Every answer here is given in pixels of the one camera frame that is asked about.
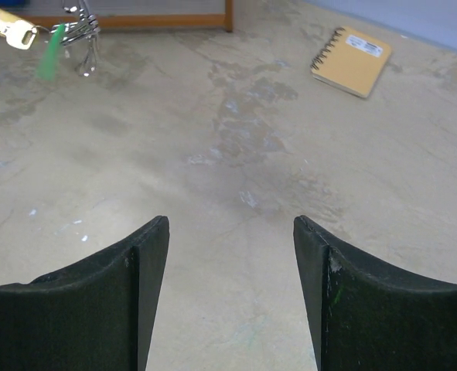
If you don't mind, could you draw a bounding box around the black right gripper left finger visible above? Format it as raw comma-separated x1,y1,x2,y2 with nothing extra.
0,216,169,370

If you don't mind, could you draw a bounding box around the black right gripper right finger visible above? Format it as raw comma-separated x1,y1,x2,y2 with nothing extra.
293,216,457,370

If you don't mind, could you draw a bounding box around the green tag key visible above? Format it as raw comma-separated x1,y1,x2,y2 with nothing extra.
36,24,66,81

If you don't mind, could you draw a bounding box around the large silver keyring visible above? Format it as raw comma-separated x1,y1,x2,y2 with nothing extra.
49,0,101,77

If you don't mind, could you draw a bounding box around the yellow tag key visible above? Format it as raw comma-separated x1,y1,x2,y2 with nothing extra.
0,9,38,50

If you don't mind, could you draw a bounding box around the tan spiral notebook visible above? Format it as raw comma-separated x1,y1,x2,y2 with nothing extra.
310,27,392,99

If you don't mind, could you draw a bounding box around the orange wooden shelf rack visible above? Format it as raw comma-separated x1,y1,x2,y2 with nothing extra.
0,0,235,33

